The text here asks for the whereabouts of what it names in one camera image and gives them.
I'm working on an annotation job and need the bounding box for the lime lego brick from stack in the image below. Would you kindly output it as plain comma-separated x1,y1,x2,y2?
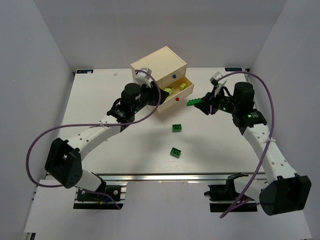
164,87,175,96

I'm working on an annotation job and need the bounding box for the green lego plate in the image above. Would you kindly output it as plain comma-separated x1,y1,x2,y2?
186,98,202,107

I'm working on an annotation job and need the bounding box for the cream drawer cabinet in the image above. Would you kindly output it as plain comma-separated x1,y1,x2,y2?
130,46,188,115

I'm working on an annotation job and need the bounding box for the green lego brick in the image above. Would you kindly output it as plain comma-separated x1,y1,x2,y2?
170,147,182,159
172,124,182,133

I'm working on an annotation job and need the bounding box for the green lego brick front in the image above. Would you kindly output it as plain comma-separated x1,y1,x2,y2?
170,147,182,159

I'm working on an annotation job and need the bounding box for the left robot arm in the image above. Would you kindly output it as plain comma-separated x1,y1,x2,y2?
44,82,169,201

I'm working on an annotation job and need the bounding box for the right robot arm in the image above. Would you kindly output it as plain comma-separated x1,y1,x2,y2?
194,82,312,216

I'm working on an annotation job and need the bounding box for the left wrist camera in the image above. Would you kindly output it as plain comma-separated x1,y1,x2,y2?
134,67,152,88

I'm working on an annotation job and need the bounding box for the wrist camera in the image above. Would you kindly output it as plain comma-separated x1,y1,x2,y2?
134,67,152,88
210,71,227,97

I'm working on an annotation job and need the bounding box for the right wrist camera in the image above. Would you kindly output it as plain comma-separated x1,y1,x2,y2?
210,71,227,97

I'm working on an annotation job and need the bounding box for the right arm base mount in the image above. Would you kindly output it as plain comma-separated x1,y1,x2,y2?
204,173,258,213

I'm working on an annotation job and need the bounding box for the aluminium table rail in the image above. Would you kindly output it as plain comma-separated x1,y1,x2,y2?
94,172,267,182

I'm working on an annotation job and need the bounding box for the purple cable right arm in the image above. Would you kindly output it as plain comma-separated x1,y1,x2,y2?
217,71,275,219

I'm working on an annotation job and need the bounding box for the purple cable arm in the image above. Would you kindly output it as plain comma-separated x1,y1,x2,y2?
217,71,275,219
26,69,162,210

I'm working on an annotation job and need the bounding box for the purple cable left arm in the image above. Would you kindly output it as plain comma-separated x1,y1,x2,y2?
26,69,162,210

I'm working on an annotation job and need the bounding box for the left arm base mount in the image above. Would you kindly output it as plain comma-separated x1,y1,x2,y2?
73,181,127,210

